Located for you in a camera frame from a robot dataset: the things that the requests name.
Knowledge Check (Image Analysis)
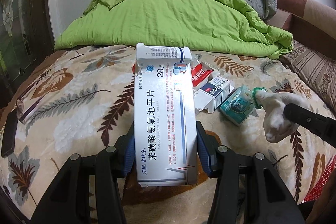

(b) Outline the leaf pattern bed blanket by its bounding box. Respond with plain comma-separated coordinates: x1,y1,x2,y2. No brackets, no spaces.
1,45,335,223

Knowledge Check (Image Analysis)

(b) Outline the large white medicine box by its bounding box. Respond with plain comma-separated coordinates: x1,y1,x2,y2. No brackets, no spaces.
134,43,198,187

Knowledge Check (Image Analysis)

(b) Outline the small white blue box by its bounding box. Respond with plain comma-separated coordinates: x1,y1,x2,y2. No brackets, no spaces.
194,76,234,114

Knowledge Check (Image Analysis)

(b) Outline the white sock green cuff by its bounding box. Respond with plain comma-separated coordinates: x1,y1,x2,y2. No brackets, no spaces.
251,87,309,143

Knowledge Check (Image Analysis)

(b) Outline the green quilt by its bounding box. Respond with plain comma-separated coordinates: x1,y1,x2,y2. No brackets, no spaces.
54,0,293,59

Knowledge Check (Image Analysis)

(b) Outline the striped beige pillow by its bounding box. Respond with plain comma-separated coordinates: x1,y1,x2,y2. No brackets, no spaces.
280,40,335,111

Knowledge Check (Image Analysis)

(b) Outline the red mesh trash basket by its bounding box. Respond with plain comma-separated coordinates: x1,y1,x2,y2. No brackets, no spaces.
302,153,335,203

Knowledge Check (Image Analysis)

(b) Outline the brown beige headboard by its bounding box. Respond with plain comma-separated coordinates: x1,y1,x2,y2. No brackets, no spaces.
268,0,336,60

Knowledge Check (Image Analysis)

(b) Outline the red white sachet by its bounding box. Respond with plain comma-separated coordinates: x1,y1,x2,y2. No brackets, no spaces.
191,62,214,88

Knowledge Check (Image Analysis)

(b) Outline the black phone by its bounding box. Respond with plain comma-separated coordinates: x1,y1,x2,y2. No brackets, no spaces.
1,109,18,158

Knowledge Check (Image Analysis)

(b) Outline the teal tissue packet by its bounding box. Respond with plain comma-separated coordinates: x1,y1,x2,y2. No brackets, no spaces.
220,85,255,126

